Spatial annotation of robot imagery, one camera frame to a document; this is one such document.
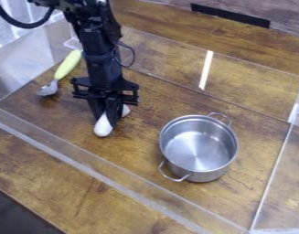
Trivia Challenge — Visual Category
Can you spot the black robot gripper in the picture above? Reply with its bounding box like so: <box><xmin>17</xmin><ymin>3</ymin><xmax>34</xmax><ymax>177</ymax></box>
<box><xmin>70</xmin><ymin>51</ymin><xmax>139</xmax><ymax>127</ymax></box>

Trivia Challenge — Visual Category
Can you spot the white plush mushroom red cap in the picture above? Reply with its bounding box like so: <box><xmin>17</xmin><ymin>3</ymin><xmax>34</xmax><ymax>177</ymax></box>
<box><xmin>93</xmin><ymin>104</ymin><xmax>130</xmax><ymax>137</ymax></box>

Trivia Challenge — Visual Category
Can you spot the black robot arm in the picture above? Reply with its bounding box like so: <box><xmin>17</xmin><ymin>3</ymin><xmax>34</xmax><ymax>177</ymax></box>
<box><xmin>28</xmin><ymin>0</ymin><xmax>139</xmax><ymax>127</ymax></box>

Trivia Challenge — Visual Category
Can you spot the silver metal pot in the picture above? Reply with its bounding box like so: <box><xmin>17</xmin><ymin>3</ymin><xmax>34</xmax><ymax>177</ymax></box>
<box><xmin>157</xmin><ymin>112</ymin><xmax>237</xmax><ymax>183</ymax></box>

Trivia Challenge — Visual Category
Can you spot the clear acrylic triangular stand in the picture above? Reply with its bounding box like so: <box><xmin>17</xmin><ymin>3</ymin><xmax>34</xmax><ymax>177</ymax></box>
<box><xmin>62</xmin><ymin>17</ymin><xmax>85</xmax><ymax>51</ymax></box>

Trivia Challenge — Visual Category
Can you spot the black strip on table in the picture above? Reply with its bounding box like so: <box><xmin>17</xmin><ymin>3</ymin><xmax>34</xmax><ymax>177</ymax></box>
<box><xmin>191</xmin><ymin>3</ymin><xmax>271</xmax><ymax>28</ymax></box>

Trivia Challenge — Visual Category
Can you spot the yellow-green handled metal spoon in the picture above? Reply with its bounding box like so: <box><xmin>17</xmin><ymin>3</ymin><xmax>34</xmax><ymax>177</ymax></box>
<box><xmin>36</xmin><ymin>49</ymin><xmax>81</xmax><ymax>96</ymax></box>

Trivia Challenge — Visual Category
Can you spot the clear acrylic enclosure wall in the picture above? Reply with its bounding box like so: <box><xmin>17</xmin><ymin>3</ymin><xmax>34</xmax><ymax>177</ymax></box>
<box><xmin>0</xmin><ymin>109</ymin><xmax>299</xmax><ymax>234</ymax></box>

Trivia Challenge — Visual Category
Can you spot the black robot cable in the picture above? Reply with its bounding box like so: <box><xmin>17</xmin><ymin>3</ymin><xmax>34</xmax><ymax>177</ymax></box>
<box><xmin>0</xmin><ymin>0</ymin><xmax>56</xmax><ymax>30</ymax></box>

